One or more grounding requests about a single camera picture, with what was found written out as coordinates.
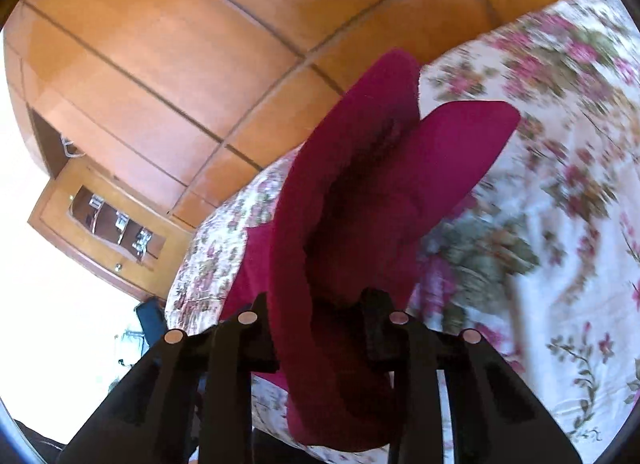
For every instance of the floral bed quilt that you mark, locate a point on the floral bed quilt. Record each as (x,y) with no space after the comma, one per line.
(544,257)

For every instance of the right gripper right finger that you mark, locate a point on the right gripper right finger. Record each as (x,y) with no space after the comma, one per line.
(494,416)

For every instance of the dark red sweater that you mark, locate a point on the dark red sweater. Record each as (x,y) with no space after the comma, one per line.
(370,182)

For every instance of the wooden shelf cabinet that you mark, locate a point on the wooden shelf cabinet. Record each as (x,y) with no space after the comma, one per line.
(116,237)

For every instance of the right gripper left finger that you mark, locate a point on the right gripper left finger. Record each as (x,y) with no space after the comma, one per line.
(188,394)

